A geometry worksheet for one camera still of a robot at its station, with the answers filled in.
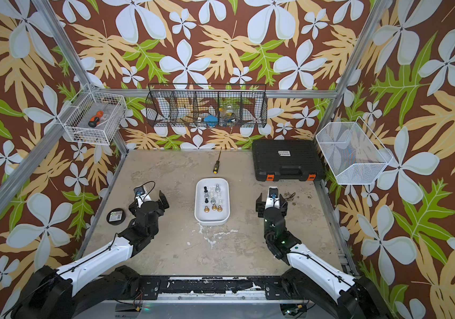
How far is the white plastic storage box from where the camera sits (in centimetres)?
91

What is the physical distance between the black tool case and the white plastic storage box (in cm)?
21

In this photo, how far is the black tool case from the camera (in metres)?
1.04
